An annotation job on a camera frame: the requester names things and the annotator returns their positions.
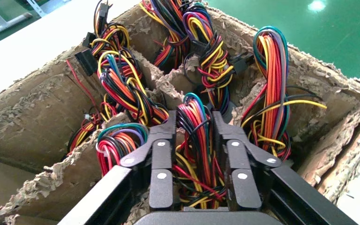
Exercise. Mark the brown cardboard divider box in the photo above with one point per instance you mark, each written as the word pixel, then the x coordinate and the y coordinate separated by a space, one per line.
pixel 37 118

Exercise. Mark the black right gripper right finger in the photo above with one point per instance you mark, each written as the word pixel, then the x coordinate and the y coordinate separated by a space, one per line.
pixel 242 177

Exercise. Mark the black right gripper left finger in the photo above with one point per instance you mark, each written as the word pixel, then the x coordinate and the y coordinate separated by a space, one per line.
pixel 161 174

